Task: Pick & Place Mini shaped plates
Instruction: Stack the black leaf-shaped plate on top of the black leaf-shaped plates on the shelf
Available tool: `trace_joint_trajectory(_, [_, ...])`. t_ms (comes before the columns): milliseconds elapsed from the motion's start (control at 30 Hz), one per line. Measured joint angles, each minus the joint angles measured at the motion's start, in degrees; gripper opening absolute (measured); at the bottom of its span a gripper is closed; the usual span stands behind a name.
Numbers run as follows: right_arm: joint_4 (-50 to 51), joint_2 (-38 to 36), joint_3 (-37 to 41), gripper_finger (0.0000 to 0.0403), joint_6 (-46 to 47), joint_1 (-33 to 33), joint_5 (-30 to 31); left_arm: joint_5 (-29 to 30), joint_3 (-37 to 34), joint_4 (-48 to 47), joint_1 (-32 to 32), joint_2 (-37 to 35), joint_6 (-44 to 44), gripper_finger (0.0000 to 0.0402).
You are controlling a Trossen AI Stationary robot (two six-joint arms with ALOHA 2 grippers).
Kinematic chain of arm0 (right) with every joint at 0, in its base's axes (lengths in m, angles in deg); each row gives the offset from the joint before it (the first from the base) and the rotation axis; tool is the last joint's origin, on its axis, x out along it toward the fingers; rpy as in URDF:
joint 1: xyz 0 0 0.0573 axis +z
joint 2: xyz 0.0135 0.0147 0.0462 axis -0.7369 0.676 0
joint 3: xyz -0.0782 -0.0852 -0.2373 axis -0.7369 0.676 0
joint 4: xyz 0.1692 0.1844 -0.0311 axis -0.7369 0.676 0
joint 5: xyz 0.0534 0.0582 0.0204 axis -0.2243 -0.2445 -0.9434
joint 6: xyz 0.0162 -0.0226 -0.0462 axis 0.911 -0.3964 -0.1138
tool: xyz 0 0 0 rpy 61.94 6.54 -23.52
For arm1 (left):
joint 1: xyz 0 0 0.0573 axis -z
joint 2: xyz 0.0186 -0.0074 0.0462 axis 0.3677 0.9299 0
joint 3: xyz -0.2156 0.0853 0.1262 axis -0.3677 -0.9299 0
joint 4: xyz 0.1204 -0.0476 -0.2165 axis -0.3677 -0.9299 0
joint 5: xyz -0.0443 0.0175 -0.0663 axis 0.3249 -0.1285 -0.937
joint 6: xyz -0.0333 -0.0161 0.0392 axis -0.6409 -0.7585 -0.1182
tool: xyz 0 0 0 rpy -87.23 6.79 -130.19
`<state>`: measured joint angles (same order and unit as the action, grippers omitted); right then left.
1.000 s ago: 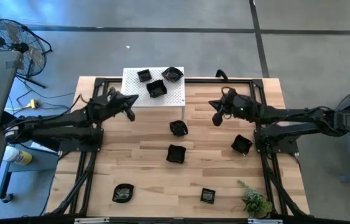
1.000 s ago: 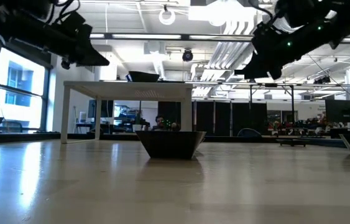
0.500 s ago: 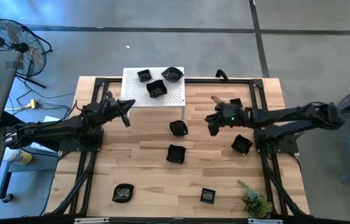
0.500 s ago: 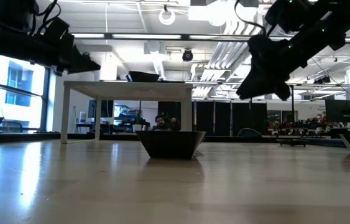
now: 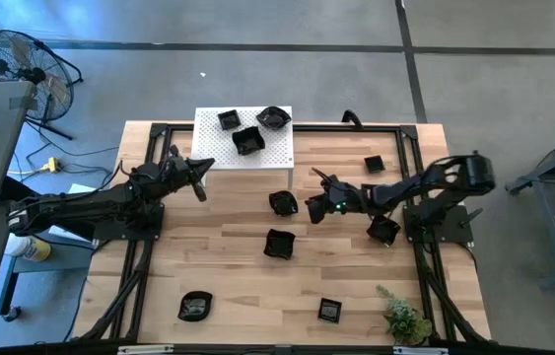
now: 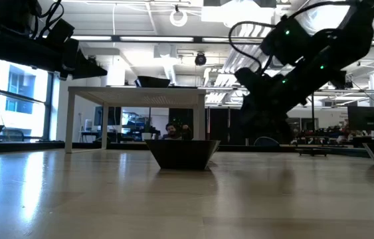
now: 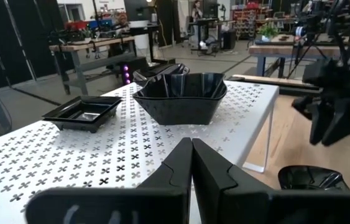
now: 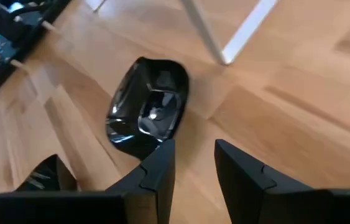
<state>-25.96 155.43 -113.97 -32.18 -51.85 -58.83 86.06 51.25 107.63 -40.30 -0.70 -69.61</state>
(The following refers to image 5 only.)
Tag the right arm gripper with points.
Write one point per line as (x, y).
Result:
(343, 199)

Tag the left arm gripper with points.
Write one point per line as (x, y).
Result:
(178, 172)

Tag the black leaf-shaped mini plate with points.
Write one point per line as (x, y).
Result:
(283, 202)
(273, 117)
(195, 305)
(314, 214)

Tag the black small square mini plate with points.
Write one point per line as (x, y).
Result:
(228, 119)
(374, 163)
(329, 310)

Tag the black wavy square mini plate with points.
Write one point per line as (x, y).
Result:
(248, 140)
(383, 232)
(279, 243)

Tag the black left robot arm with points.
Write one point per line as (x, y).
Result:
(85, 204)

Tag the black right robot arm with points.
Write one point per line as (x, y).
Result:
(405, 190)

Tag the white perforated metal shelf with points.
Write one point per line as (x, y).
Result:
(218, 153)

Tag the white paper sheet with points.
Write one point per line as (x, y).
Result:
(77, 190)

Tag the yellow power plug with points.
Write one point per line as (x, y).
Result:
(51, 164)

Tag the green artificial plant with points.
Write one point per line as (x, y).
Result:
(405, 323)

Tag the grey side table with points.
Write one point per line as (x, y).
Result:
(55, 256)

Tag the black desk support beam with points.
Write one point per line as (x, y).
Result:
(16, 190)

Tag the white bottle with yellow label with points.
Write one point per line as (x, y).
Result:
(35, 251)

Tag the black floor fan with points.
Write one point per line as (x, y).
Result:
(35, 75)

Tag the blue-grey metal cart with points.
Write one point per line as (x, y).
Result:
(550, 227)

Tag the black caster wheel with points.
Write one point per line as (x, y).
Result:
(12, 313)

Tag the black aluminium table frame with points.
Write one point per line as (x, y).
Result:
(356, 129)

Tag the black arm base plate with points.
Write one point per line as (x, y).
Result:
(155, 233)
(454, 233)

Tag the black curved bracket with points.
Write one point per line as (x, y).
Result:
(352, 117)

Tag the white bracket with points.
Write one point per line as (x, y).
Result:
(145, 349)
(420, 351)

